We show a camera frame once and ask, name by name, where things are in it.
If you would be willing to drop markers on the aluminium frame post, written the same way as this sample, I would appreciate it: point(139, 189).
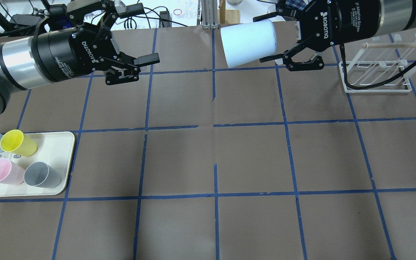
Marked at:
point(209, 14)

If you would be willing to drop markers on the cream plastic tray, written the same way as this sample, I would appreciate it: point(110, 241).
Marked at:
point(55, 149)

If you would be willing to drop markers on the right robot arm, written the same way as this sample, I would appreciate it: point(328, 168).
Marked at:
point(395, 16)

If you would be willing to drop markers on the light blue plastic cup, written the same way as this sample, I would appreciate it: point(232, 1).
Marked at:
point(244, 43)

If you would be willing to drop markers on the plaid fabric pouch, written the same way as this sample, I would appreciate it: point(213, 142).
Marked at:
point(297, 4)

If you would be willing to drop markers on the grey plastic cup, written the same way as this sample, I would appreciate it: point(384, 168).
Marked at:
point(42, 175)

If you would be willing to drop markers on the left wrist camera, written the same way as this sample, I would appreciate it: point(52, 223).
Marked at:
point(57, 17)

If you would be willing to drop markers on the white wire cup rack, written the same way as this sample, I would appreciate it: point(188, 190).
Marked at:
point(379, 60)

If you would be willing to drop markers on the pink plastic cup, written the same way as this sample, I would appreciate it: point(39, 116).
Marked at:
point(10, 172)

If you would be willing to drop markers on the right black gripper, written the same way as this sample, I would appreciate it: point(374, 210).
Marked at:
point(341, 22)

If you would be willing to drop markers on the wooden mug stand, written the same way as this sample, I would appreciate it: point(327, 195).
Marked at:
point(228, 16)

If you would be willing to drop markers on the yellow plastic cup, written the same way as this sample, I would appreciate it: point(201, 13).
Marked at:
point(17, 142)

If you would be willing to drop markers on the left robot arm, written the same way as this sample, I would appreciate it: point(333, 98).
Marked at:
point(19, 70)

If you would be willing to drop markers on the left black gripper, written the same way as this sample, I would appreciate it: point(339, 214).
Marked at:
point(71, 51)

